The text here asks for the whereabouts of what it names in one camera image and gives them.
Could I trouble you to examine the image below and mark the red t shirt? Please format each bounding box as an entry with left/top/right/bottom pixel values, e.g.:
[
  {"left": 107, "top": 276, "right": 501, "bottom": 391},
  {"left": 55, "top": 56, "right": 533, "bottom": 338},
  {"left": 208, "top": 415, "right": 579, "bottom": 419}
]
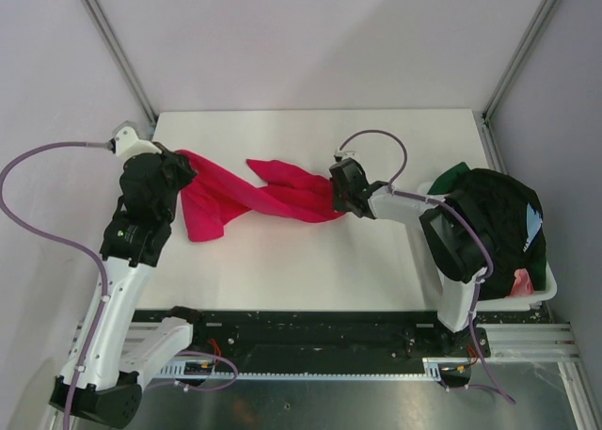
[{"left": 178, "top": 150, "right": 344, "bottom": 243}]

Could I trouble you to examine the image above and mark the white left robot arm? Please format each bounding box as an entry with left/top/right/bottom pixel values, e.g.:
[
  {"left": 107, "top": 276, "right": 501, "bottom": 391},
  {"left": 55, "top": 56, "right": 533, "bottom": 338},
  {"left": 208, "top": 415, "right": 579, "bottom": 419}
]
[{"left": 50, "top": 142, "right": 208, "bottom": 429}]

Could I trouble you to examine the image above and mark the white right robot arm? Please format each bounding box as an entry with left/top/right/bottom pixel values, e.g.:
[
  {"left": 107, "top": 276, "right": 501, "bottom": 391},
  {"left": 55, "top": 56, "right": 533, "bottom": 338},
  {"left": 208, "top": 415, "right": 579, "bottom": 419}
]
[{"left": 329, "top": 154, "right": 496, "bottom": 356}]

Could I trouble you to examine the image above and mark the green t shirt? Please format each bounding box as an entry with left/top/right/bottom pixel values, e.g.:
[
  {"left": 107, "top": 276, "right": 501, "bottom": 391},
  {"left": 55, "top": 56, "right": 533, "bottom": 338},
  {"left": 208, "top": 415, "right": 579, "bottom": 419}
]
[{"left": 428, "top": 162, "right": 470, "bottom": 196}]

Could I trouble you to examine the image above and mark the white perforated plastic basket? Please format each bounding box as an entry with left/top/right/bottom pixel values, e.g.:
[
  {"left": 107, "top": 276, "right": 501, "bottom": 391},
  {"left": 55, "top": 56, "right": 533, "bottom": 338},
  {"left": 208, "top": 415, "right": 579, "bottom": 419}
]
[{"left": 416, "top": 180, "right": 560, "bottom": 314}]

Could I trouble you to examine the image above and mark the black t shirt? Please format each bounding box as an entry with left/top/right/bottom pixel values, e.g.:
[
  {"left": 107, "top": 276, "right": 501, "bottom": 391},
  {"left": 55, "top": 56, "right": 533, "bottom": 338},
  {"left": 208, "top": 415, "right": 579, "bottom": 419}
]
[{"left": 454, "top": 168, "right": 547, "bottom": 300}]

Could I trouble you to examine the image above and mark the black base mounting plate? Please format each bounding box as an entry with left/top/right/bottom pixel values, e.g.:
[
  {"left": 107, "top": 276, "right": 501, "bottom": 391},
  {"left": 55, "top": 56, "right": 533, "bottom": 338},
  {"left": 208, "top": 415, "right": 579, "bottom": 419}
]
[{"left": 154, "top": 310, "right": 493, "bottom": 363}]

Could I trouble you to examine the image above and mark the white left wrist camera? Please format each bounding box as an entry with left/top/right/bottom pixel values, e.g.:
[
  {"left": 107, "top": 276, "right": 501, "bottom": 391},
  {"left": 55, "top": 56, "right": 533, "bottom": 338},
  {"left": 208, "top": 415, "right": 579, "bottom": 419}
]
[{"left": 111, "top": 121, "right": 161, "bottom": 161}]

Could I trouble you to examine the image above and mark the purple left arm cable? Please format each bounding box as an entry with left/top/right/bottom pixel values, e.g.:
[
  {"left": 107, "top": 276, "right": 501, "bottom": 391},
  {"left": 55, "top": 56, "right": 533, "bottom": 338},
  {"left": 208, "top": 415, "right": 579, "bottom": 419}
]
[{"left": 0, "top": 140, "right": 117, "bottom": 430}]

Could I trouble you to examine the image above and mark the grey slotted cable duct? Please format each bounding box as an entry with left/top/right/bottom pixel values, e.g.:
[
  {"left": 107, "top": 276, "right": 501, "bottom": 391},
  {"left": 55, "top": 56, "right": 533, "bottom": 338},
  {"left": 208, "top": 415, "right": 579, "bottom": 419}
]
[{"left": 87, "top": 358, "right": 471, "bottom": 382}]

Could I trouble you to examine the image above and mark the left aluminium corner post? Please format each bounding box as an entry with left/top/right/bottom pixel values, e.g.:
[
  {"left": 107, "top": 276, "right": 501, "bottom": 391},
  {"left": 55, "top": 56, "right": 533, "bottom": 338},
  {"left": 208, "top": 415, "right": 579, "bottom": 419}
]
[{"left": 80, "top": 0, "right": 158, "bottom": 127}]

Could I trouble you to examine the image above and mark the aluminium corner post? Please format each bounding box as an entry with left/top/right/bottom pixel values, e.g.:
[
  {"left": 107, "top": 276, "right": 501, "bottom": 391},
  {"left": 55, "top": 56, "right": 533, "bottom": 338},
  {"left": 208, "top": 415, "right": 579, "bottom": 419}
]
[
  {"left": 482, "top": 0, "right": 562, "bottom": 125},
  {"left": 80, "top": 0, "right": 158, "bottom": 127}
]

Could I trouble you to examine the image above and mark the aluminium frame rail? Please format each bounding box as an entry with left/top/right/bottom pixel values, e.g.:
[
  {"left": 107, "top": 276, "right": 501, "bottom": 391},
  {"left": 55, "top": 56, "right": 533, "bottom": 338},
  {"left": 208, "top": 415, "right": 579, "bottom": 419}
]
[{"left": 87, "top": 314, "right": 574, "bottom": 360}]

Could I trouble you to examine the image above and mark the right aluminium corner post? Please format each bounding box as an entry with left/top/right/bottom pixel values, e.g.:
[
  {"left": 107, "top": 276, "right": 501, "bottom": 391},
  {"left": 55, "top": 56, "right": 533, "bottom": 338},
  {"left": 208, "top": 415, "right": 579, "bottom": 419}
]
[{"left": 482, "top": 0, "right": 562, "bottom": 125}]

